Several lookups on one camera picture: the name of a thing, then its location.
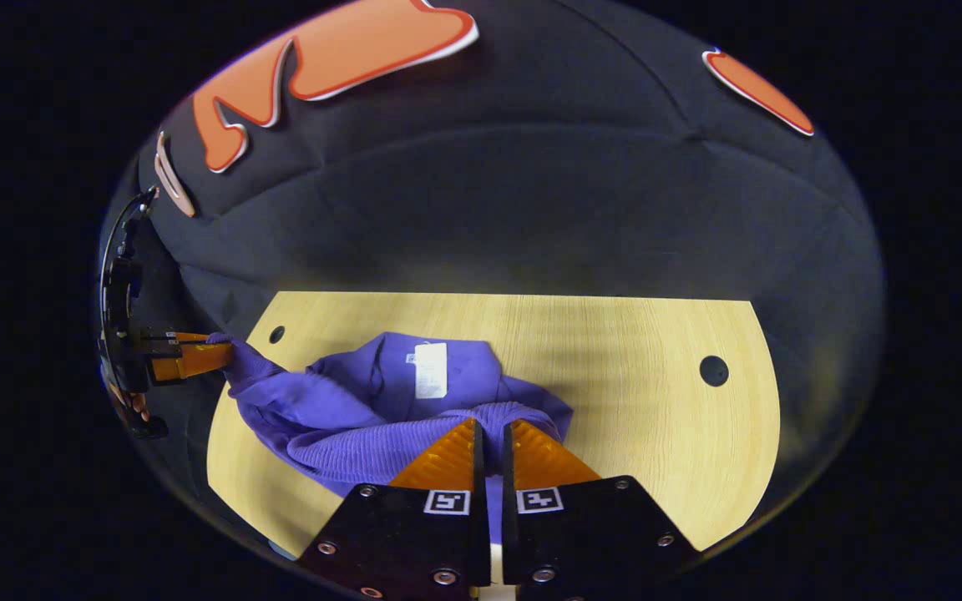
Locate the black backdrop cloth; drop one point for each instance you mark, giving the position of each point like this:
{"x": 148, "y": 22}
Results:
{"x": 531, "y": 209}

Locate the purple shirt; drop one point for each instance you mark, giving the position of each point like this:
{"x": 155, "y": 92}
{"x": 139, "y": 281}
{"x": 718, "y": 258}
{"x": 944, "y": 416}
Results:
{"x": 347, "y": 417}

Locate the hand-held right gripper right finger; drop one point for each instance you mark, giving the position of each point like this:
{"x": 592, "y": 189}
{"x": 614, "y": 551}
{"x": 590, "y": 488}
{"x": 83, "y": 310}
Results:
{"x": 510, "y": 534}

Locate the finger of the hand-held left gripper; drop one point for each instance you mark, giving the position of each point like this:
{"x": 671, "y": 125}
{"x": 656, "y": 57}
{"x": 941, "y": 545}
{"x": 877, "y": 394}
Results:
{"x": 172, "y": 337}
{"x": 197, "y": 361}

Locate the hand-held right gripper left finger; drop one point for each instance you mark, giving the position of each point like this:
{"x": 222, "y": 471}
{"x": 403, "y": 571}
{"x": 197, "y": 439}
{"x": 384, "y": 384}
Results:
{"x": 481, "y": 534}

